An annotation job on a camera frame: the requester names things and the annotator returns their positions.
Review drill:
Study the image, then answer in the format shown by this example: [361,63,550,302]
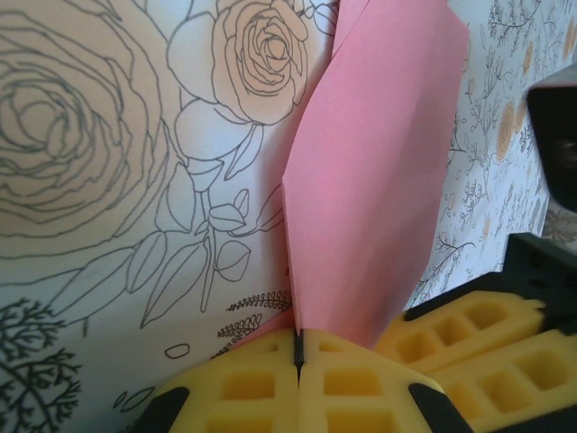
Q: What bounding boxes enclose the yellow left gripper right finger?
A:
[299,327,474,433]

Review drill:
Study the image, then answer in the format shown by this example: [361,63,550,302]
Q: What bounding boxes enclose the pink paper sheet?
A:
[259,0,470,353]

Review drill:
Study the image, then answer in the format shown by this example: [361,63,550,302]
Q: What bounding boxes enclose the floral patterned table cover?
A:
[0,0,577,433]

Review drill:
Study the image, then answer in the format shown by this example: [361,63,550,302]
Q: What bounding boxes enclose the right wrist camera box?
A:
[526,65,577,209]

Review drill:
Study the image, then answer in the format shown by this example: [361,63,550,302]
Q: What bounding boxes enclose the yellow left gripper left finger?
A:
[151,327,302,433]

